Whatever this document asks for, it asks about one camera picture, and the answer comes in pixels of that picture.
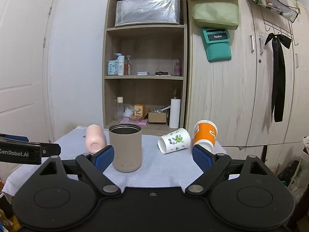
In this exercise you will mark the white patterned container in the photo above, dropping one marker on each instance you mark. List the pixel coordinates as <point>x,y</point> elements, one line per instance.
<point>306,145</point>

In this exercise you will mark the beige tumbler cup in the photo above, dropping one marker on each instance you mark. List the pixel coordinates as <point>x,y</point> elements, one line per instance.
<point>125,147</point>

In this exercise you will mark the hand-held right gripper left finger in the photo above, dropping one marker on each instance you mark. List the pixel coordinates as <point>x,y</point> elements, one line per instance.
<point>104,158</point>

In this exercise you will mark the light wooden wardrobe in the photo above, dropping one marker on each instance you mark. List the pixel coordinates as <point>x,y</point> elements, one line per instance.
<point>236,89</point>

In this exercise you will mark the silver wrapped storage box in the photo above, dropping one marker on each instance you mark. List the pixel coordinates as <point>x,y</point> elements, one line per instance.
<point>147,11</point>

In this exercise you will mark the wooden box floral print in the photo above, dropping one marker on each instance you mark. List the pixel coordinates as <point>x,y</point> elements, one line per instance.
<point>139,110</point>

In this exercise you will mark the white mug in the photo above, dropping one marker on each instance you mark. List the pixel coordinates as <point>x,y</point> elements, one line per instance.
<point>128,111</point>

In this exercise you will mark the small pink bottle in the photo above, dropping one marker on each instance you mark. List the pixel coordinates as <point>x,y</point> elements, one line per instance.
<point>177,69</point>

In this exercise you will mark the brown flat box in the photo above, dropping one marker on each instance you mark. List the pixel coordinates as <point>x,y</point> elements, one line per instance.
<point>136,118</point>

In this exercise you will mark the green fabric pouch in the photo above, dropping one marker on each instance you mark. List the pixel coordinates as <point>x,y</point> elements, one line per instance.
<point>214,12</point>

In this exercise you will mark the white paper cup green print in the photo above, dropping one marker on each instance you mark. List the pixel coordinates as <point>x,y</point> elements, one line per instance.
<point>175,140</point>

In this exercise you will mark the pink flat box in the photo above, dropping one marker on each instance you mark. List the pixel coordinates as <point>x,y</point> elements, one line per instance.
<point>125,120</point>

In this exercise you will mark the white pump bottle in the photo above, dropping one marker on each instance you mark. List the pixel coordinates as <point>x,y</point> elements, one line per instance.
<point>120,66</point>

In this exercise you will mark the clear bottle cream cap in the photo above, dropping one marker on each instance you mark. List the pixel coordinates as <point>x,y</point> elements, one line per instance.
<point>120,110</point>

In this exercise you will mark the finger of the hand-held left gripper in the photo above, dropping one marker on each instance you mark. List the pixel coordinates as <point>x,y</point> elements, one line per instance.
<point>51,149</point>

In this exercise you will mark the flat white tin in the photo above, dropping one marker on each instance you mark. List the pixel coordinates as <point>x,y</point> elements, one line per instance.
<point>143,73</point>

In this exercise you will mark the cardboard box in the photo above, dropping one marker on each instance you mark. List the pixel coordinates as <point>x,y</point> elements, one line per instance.
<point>157,118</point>

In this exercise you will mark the dark bag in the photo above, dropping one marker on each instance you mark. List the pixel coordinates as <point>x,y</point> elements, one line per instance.
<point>288,174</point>

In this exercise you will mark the teal pouch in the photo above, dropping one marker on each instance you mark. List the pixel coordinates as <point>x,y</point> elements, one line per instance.
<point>218,49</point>

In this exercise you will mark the white tablecloth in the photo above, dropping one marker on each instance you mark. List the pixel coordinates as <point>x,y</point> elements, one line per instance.
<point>157,169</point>

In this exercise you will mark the amber pump bottle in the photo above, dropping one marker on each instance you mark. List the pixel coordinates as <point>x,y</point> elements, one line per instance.
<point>127,67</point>

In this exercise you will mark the wooden shelf unit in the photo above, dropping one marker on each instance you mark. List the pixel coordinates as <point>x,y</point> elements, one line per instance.
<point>144,46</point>

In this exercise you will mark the white jar blue label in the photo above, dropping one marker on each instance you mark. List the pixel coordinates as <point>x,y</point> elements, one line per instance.
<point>112,68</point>

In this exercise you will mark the white door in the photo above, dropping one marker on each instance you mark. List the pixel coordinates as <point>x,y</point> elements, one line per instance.
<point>21,65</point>

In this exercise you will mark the orange paper cup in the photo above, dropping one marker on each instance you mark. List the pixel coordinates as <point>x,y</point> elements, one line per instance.
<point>205,134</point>

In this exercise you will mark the flat black case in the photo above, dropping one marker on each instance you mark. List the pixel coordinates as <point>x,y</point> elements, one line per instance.
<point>163,73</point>

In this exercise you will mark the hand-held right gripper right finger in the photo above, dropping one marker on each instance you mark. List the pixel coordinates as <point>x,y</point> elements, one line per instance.
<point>202,157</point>

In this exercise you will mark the black ribbon bow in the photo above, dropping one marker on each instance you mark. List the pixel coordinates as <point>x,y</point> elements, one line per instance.
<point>277,77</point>

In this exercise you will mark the paper towel roll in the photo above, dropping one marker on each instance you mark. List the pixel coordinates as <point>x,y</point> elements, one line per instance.
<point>174,113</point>

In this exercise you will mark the pink cup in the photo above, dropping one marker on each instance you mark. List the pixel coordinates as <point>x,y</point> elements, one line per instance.
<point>94,135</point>

